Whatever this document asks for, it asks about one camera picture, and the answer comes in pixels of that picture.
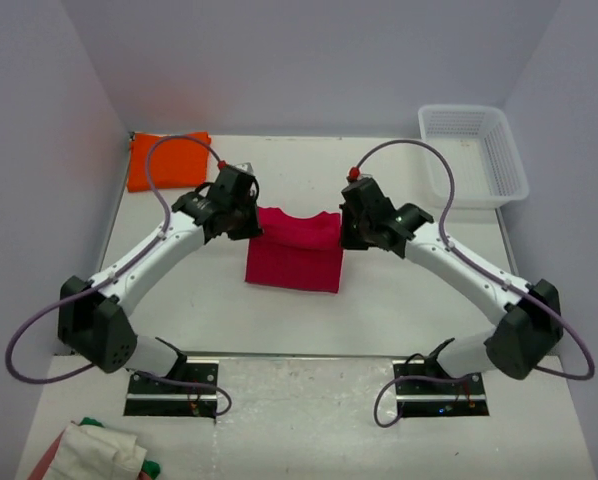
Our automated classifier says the cream white cloth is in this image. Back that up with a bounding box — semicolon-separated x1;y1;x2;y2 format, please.
43;423;147;480

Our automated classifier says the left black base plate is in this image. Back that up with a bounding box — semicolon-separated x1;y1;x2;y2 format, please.
123;359;219;419

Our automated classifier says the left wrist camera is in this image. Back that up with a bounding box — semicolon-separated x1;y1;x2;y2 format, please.
218;161;254;176

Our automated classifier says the pink cloth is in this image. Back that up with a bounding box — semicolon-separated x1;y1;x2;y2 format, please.
28;434;63;480

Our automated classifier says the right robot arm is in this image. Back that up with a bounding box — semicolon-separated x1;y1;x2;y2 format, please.
340;178;563;393

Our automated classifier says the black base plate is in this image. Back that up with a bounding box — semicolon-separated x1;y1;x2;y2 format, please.
123;359;219;419
395;373;490;418

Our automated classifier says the white plastic basket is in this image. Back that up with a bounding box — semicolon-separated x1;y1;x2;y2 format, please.
418;104;529;210

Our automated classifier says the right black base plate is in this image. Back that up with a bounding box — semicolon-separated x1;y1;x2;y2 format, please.
395;373;490;418

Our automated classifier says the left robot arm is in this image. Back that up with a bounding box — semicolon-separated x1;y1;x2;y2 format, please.
58;163;263;393

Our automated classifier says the magenta t shirt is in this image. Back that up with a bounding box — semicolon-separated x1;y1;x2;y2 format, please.
245;207;343;294

